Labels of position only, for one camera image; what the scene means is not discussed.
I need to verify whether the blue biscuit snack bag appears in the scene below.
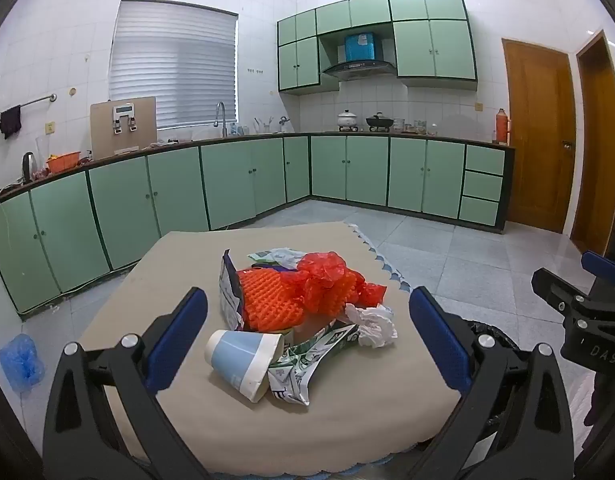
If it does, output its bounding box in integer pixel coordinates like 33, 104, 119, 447
218, 249, 246, 331

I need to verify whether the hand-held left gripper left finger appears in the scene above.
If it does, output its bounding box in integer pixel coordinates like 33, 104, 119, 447
42, 287, 211, 480

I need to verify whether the orange plastic basket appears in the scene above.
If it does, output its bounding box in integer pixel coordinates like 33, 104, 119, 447
45, 151, 83, 175

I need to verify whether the blue plastic bag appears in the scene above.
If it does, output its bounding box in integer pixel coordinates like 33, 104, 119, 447
0, 332, 46, 393

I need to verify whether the white window blind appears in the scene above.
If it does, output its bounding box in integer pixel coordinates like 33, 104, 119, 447
109, 0, 239, 131

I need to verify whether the green wall cabinet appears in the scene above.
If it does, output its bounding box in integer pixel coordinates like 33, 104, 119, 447
276, 0, 479, 96

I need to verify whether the black range hood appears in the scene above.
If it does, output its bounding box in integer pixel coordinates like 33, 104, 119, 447
321, 40, 395, 82

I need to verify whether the row of glass jars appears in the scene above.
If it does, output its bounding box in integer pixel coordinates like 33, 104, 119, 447
395, 119, 438, 136

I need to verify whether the red thermos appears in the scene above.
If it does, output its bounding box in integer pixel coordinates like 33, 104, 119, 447
495, 107, 511, 145

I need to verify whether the wooden door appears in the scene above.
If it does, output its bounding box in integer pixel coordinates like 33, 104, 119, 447
570, 30, 615, 256
502, 37, 577, 235

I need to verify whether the black-lined trash bin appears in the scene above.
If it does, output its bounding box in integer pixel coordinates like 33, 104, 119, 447
457, 316, 525, 361

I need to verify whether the green white plastic bag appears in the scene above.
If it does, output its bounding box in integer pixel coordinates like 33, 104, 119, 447
248, 247, 308, 271

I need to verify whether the orange foam fruit net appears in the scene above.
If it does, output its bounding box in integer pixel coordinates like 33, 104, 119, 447
236, 266, 365, 333

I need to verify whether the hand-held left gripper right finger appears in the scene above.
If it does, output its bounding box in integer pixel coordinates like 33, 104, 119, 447
407, 287, 573, 480

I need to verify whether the green white milk carton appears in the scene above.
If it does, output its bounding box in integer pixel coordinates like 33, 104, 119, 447
268, 322, 361, 408

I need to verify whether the round table beige cloth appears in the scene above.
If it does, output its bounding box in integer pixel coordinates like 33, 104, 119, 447
78, 220, 463, 478

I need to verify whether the cardboard box with water purifier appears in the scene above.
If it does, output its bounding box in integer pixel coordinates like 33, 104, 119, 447
90, 96, 158, 160

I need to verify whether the green base cabinet run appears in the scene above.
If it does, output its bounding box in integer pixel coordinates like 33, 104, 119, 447
0, 134, 312, 318
309, 132, 517, 235

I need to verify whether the white crumpled tissue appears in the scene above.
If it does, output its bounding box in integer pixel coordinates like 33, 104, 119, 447
344, 304, 399, 350

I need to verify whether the pale pink ribbed clothing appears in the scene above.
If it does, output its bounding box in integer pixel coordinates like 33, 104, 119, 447
567, 375, 595, 441

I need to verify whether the metal towel bar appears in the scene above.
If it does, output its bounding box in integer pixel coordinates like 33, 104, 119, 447
0, 92, 58, 121

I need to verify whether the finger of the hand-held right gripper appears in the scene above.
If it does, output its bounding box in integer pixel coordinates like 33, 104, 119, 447
581, 250, 615, 282
531, 267, 589, 317

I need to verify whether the light blue paper cup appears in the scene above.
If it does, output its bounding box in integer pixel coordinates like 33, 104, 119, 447
205, 329, 284, 403

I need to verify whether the dark hanging towel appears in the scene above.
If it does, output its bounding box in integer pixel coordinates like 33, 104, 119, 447
0, 105, 23, 140

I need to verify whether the red mesh net bag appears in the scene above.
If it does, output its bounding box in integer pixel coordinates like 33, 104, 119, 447
295, 251, 388, 313

